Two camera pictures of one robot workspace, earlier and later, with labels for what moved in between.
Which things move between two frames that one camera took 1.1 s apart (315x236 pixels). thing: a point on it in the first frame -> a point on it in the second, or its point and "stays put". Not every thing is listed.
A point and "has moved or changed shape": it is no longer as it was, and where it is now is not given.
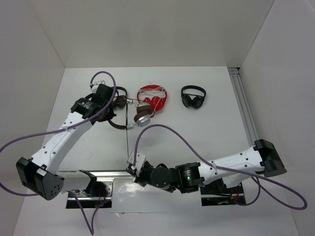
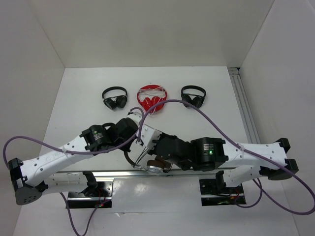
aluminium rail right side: [235, 75] stays put
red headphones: [156, 103] stays put
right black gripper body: [143, 177] -> [169, 135]
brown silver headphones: [142, 116] has moved or changed shape
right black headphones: [198, 102] stays put
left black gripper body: [109, 114] -> [126, 146]
